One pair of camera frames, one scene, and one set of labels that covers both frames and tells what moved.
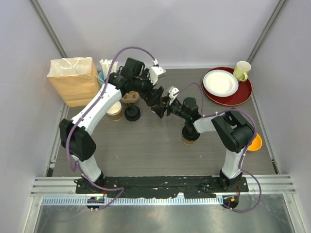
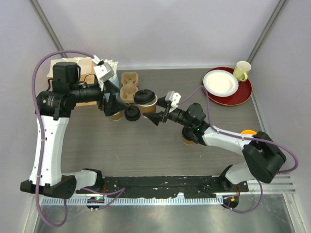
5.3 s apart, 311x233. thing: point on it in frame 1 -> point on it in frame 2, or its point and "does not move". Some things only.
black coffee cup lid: (189, 132) does not move
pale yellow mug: (240, 72) does not move
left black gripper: (152, 99) -> (114, 105)
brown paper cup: (188, 142) does not move
